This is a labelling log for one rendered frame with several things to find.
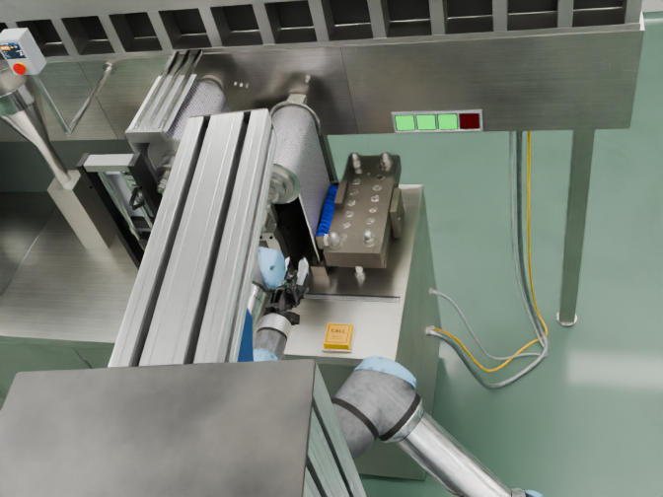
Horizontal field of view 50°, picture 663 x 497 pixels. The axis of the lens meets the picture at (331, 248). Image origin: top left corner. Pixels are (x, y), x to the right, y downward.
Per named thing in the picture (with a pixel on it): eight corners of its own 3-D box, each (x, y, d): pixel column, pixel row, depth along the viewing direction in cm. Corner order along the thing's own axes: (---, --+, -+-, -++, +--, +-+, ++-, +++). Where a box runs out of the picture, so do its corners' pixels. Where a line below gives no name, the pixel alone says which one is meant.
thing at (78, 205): (75, 253, 235) (-19, 116, 193) (92, 223, 244) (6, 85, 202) (112, 254, 231) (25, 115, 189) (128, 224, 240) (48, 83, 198)
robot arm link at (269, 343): (250, 385, 168) (239, 365, 162) (261, 345, 175) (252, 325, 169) (281, 387, 166) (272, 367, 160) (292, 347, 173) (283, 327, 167)
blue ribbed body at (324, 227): (316, 243, 203) (314, 234, 200) (331, 189, 216) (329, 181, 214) (328, 243, 202) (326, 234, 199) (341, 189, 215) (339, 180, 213)
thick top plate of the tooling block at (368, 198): (327, 265, 201) (323, 251, 197) (351, 169, 226) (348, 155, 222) (383, 267, 197) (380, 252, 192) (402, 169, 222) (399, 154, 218)
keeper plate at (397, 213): (394, 238, 212) (389, 212, 204) (398, 213, 218) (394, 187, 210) (402, 238, 211) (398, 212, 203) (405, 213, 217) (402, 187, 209)
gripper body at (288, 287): (297, 269, 176) (286, 309, 169) (305, 291, 182) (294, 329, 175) (268, 268, 178) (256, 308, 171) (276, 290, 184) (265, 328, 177)
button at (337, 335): (324, 348, 191) (322, 343, 189) (329, 326, 195) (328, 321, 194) (349, 350, 189) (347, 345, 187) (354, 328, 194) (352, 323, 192)
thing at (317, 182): (312, 242, 201) (298, 194, 188) (329, 183, 216) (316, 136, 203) (314, 242, 201) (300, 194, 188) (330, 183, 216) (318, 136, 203)
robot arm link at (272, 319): (290, 345, 172) (258, 343, 174) (295, 329, 175) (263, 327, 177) (283, 327, 167) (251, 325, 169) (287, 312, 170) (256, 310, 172)
